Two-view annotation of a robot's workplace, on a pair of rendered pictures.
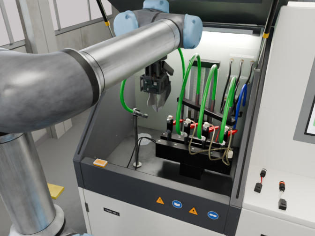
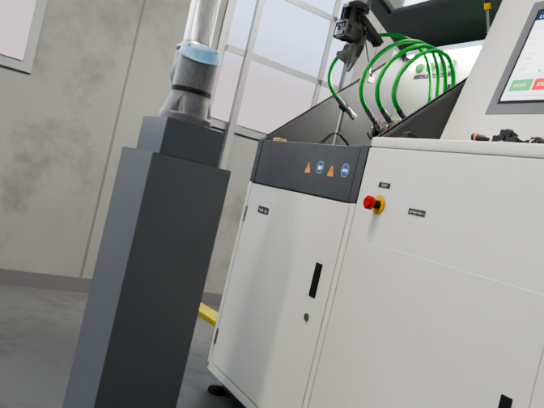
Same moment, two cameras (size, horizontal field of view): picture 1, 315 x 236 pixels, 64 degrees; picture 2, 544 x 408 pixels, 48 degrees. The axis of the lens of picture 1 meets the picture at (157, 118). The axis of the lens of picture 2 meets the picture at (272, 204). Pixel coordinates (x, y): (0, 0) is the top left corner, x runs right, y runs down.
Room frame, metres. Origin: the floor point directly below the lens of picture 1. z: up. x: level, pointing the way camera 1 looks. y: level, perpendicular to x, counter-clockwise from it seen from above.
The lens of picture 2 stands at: (-0.82, -1.21, 0.77)
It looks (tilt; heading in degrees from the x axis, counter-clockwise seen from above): 1 degrees down; 41
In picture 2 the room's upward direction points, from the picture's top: 13 degrees clockwise
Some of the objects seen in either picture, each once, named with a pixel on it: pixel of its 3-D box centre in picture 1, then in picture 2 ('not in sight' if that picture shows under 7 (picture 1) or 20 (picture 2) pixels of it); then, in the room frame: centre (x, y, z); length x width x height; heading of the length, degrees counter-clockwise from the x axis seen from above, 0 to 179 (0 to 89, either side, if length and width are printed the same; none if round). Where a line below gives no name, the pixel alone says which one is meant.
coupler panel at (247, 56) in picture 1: (237, 81); not in sight; (1.11, -0.38, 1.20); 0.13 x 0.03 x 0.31; 69
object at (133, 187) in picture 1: (149, 192); (305, 167); (0.74, 0.03, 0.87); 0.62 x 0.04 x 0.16; 69
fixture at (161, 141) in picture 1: (193, 158); not in sight; (0.91, -0.17, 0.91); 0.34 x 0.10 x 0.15; 69
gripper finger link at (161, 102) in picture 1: (159, 102); (349, 56); (0.77, -0.01, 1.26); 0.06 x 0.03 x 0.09; 159
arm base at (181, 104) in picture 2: not in sight; (188, 107); (0.31, 0.16, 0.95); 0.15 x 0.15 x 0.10
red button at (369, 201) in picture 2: not in sight; (372, 203); (0.53, -0.37, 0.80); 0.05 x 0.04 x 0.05; 69
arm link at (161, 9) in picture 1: (155, 20); not in sight; (0.78, 0.01, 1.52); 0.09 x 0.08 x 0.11; 147
